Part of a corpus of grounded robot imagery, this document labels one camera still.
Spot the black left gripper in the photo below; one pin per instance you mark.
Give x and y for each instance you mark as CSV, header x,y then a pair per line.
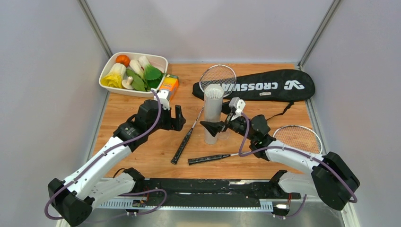
x,y
176,124

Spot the white shuttlecock tube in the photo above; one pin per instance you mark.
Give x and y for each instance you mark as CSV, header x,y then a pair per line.
x,y
212,107

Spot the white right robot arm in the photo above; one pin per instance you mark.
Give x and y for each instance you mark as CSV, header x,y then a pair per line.
x,y
325,176

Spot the yellow toy cabbage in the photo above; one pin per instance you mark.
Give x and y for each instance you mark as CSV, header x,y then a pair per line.
x,y
114,77

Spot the white shuttlecock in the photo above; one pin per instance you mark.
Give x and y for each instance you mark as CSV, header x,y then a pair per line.
x,y
214,93

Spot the green toy bok choy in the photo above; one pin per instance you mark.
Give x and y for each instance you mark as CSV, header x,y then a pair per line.
x,y
152,75

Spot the orange toy pumpkin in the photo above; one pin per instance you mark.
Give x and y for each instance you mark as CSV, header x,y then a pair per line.
x,y
123,59

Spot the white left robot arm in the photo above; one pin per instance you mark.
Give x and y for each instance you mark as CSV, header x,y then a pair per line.
x,y
78,194

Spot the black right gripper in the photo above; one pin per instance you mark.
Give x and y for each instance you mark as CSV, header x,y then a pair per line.
x,y
215,127

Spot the packaged colourful sponges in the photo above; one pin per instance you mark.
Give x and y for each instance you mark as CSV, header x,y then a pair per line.
x,y
170,84

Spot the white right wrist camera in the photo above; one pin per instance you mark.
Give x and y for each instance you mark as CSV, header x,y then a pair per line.
x,y
236,106

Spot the toy mushroom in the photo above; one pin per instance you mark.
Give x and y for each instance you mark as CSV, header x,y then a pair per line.
x,y
126,83

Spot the white racket on bag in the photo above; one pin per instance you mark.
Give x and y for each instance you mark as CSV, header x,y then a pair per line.
x,y
217,81

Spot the white racket with red strings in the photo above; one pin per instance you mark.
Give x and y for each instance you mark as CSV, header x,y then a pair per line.
x,y
299,137

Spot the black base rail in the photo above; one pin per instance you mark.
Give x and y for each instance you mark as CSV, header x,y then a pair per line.
x,y
197,195

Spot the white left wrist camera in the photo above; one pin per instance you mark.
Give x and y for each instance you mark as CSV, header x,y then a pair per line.
x,y
163,96

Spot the black racket bag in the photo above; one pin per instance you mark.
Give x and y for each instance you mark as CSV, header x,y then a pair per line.
x,y
285,85

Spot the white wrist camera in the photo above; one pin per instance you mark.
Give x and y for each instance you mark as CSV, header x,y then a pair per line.
x,y
163,96
236,106

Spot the white plastic tray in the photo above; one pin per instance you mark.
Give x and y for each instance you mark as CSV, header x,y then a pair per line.
x,y
139,85

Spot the white toy bok choy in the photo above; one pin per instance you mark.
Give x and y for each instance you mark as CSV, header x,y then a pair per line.
x,y
135,65

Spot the clear plastic tube lid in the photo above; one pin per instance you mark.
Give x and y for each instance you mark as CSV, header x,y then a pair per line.
x,y
224,135

